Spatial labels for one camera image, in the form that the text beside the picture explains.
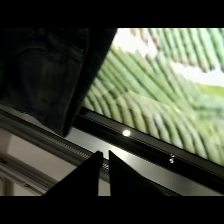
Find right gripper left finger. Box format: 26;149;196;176
43;150;104;197

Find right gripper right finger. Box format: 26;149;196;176
108;149;174;197

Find black jeans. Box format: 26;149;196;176
0;27;118;138

